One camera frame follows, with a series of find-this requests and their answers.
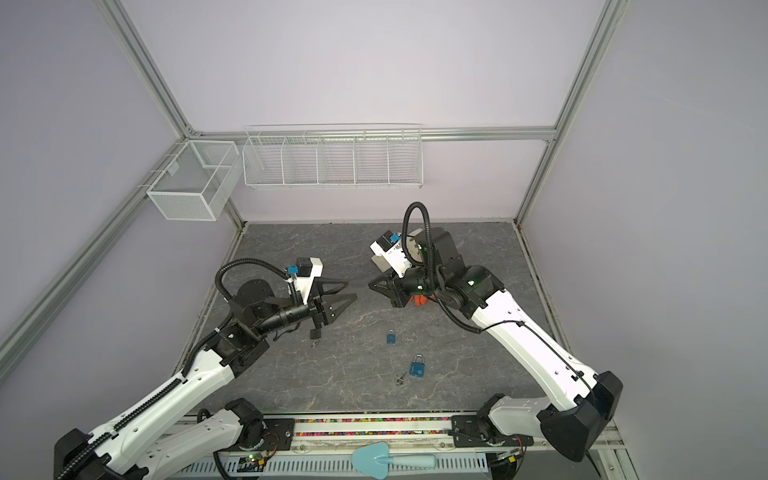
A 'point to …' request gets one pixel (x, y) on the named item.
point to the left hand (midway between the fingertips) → (351, 294)
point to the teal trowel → (374, 459)
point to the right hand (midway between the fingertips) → (372, 286)
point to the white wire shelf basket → (334, 156)
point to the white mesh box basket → (196, 181)
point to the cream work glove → (380, 262)
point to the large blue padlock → (417, 366)
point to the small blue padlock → (391, 337)
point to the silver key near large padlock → (399, 379)
